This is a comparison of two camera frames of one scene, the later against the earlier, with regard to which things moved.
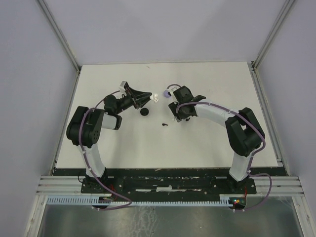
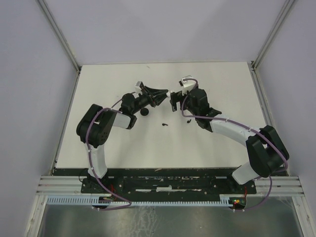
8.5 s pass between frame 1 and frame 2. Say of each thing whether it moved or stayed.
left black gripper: moved
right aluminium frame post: stayed
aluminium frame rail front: stayed
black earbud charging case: stayed
